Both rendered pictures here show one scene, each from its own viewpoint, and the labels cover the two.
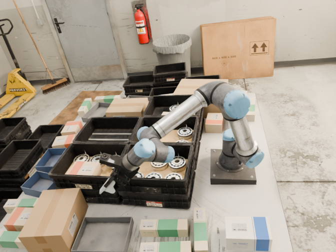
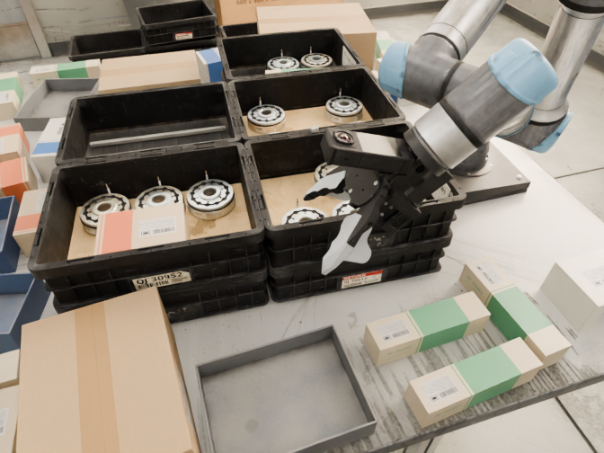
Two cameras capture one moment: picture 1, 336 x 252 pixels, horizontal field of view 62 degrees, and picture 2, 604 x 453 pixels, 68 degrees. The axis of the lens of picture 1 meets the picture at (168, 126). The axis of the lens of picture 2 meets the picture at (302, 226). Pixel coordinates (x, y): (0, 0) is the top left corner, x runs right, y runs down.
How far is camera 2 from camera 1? 0.94 m
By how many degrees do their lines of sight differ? 25
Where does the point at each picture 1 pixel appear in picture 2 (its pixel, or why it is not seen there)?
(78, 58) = not seen: outside the picture
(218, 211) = (499, 259)
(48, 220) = (109, 416)
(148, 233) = (399, 351)
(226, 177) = (475, 187)
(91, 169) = (173, 226)
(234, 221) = (582, 267)
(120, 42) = not seen: outside the picture
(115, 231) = (299, 376)
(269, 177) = (538, 174)
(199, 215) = (492, 274)
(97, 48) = not seen: outside the picture
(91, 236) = (237, 412)
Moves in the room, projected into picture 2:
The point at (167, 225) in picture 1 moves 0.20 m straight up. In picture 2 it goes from (439, 317) to (466, 247)
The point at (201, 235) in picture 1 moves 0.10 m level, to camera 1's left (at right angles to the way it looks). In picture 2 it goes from (531, 316) to (495, 339)
